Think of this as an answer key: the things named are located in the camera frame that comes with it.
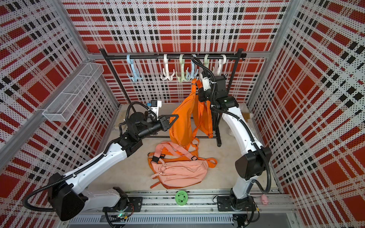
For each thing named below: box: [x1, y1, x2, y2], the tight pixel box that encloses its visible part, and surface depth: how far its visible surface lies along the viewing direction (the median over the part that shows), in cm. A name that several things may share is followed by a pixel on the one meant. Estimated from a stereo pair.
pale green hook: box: [203, 54, 215, 73], surface depth 63 cm
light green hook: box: [175, 54, 189, 83], surface depth 69 cm
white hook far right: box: [216, 54, 227, 76], surface depth 64 cm
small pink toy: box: [260, 194, 269, 206], surface depth 76 cm
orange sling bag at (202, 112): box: [192, 79, 214, 139], surface depth 84 cm
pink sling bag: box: [150, 142, 209, 187], surface depth 82 cm
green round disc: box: [174, 190, 189, 206], surface depth 74 cm
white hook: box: [160, 54, 175, 81], surface depth 70 cm
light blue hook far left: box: [126, 54, 144, 83], surface depth 70 cm
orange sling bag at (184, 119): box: [169, 78, 200, 148], surface depth 70 cm
